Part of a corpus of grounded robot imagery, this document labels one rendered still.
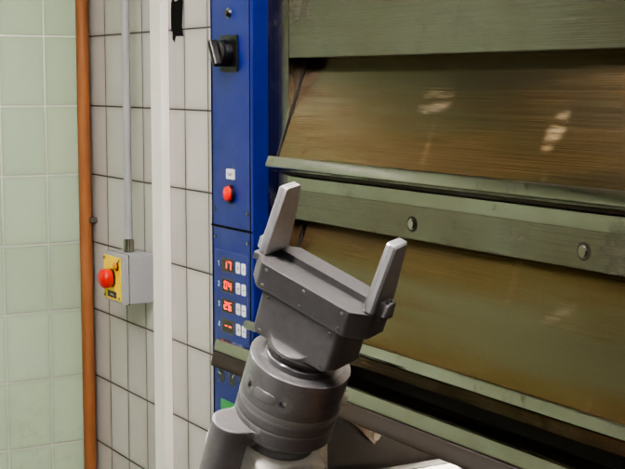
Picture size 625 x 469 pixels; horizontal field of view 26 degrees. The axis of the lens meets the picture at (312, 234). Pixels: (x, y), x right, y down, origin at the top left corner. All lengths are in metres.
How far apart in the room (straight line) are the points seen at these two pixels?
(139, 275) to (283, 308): 1.62
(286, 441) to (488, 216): 0.70
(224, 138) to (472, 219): 0.68
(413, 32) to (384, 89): 0.13
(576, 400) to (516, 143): 0.33
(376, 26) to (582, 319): 0.57
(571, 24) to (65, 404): 1.77
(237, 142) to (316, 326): 1.23
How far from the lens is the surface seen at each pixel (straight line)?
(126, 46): 2.73
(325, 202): 2.12
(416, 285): 1.94
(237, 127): 2.31
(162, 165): 2.63
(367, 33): 2.01
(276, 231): 1.12
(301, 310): 1.10
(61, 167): 3.02
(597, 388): 1.62
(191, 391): 2.63
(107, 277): 2.73
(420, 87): 1.93
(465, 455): 1.62
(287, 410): 1.13
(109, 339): 3.00
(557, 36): 1.67
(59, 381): 3.08
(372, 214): 2.01
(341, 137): 2.06
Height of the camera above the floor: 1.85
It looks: 6 degrees down
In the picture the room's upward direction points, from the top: straight up
